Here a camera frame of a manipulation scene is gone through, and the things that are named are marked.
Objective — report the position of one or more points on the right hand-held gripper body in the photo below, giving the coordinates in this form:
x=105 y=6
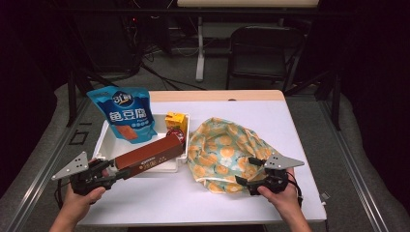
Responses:
x=274 y=179

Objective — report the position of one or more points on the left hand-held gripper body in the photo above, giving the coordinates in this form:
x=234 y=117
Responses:
x=83 y=180

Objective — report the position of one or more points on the white plastic bin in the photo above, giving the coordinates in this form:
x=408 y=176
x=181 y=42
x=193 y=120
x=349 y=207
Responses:
x=112 y=150

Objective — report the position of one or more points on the floral cloth bag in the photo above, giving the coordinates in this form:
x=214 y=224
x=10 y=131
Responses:
x=222 y=145

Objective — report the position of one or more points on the long brown box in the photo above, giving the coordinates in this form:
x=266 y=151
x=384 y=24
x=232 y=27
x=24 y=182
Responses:
x=151 y=156

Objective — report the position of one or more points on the blue snack pouch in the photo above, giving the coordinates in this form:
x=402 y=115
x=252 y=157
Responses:
x=125 y=109

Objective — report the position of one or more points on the yellow juice carton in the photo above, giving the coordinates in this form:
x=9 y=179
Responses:
x=175 y=121

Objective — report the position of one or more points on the person's right hand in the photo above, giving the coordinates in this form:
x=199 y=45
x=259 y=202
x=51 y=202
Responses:
x=282 y=203

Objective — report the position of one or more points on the person's left hand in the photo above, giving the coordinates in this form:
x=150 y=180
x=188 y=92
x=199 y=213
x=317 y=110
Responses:
x=80 y=206

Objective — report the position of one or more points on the white table mat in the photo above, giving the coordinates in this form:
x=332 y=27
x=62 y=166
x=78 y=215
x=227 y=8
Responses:
x=180 y=203

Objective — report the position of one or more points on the black metal stand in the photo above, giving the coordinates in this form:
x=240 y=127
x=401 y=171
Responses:
x=336 y=96
x=72 y=96

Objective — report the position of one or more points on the black folding chair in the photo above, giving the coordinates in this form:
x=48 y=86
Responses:
x=262 y=58

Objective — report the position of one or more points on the dark computer tower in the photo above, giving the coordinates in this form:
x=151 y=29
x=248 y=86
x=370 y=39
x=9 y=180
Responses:
x=103 y=42

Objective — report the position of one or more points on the white desk leg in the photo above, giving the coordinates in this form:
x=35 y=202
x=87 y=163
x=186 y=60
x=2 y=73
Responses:
x=200 y=48

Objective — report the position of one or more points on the aluminium rail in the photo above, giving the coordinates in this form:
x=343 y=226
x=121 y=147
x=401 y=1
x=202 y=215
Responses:
x=351 y=154
x=48 y=154

